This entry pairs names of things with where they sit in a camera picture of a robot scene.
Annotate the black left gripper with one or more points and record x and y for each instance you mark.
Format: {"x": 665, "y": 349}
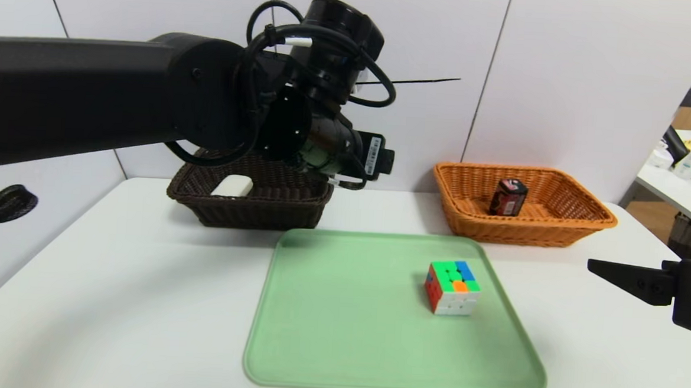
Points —
{"x": 375, "y": 155}

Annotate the black red snack box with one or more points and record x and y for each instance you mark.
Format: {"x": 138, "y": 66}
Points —
{"x": 508, "y": 199}

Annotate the colourful puzzle cube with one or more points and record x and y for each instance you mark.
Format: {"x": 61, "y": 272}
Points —
{"x": 453, "y": 288}

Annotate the white soap bar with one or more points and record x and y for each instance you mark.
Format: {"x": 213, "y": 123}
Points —
{"x": 233, "y": 185}

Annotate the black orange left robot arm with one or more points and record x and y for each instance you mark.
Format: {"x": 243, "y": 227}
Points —
{"x": 90, "y": 98}

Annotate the orange wicker basket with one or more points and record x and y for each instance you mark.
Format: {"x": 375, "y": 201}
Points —
{"x": 515, "y": 232}

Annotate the dark brown wicker basket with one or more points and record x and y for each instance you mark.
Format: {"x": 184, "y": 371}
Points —
{"x": 250, "y": 210}

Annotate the white side table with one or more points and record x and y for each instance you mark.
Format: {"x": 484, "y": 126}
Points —
{"x": 676, "y": 196}

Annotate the small white cup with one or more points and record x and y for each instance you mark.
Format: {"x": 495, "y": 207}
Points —
{"x": 658, "y": 158}

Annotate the black bag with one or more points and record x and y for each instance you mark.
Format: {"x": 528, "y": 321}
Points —
{"x": 672, "y": 143}

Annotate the green plastic tray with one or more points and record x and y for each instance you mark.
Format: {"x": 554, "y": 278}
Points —
{"x": 373, "y": 349}

